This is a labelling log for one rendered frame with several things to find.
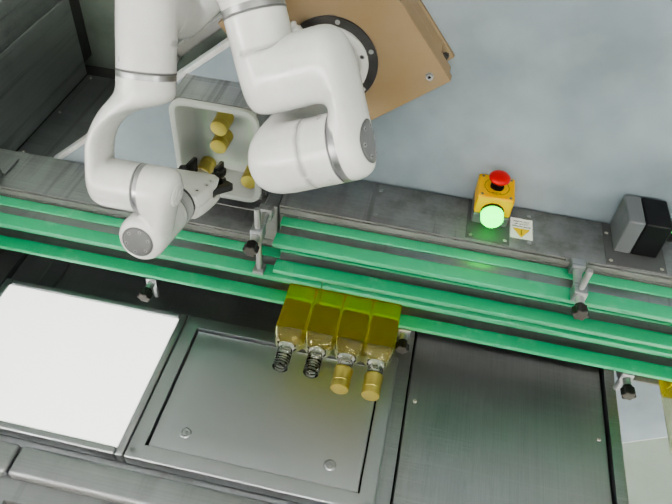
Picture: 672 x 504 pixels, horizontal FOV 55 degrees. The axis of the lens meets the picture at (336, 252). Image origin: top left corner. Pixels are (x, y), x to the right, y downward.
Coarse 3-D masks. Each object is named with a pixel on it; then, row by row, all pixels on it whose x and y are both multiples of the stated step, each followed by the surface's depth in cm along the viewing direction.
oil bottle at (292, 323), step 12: (300, 288) 129; (312, 288) 129; (288, 300) 127; (300, 300) 127; (312, 300) 127; (288, 312) 124; (300, 312) 125; (276, 324) 123; (288, 324) 122; (300, 324) 123; (276, 336) 122; (288, 336) 121; (300, 336) 121; (300, 348) 124
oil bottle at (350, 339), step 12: (348, 300) 127; (360, 300) 127; (372, 300) 128; (348, 312) 125; (360, 312) 125; (348, 324) 123; (360, 324) 123; (336, 336) 121; (348, 336) 121; (360, 336) 121; (336, 348) 120; (348, 348) 120; (360, 348) 120
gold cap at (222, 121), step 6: (216, 114) 126; (222, 114) 125; (228, 114) 125; (216, 120) 123; (222, 120) 123; (228, 120) 125; (210, 126) 124; (216, 126) 124; (222, 126) 123; (228, 126) 124; (216, 132) 125; (222, 132) 124
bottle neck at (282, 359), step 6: (282, 348) 120; (288, 348) 120; (276, 354) 120; (282, 354) 119; (288, 354) 120; (276, 360) 119; (282, 360) 118; (288, 360) 119; (276, 366) 120; (282, 366) 120; (288, 366) 119
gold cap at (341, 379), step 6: (336, 366) 118; (342, 366) 118; (348, 366) 118; (336, 372) 117; (342, 372) 117; (348, 372) 117; (336, 378) 116; (342, 378) 116; (348, 378) 117; (336, 384) 115; (342, 384) 115; (348, 384) 116; (336, 390) 117; (342, 390) 116; (348, 390) 116
